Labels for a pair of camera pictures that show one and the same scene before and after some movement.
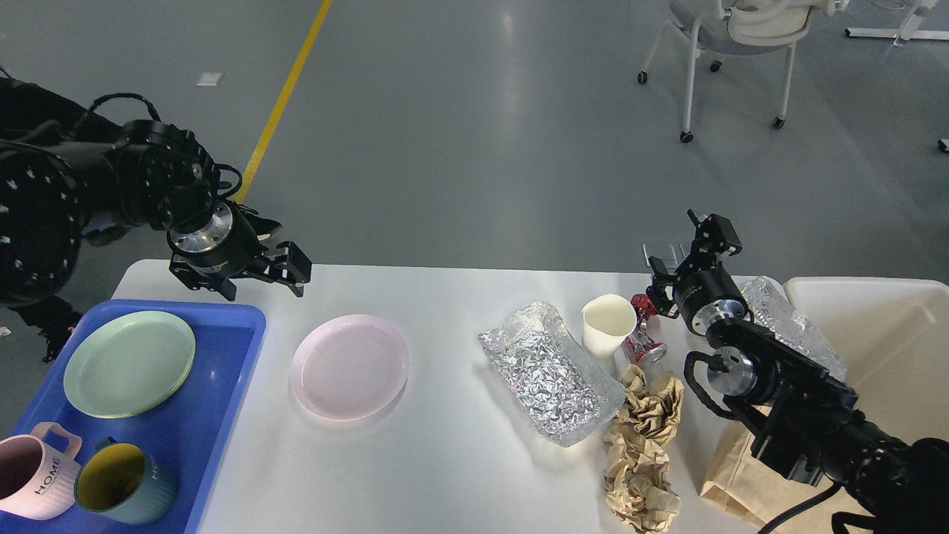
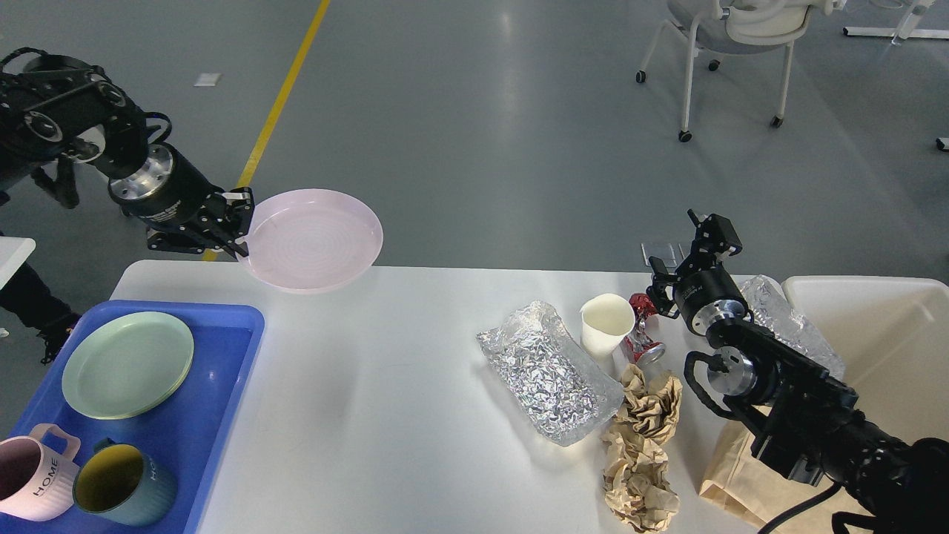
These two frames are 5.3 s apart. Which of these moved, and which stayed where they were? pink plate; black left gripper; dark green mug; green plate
Moved: black left gripper; pink plate
Stayed: green plate; dark green mug
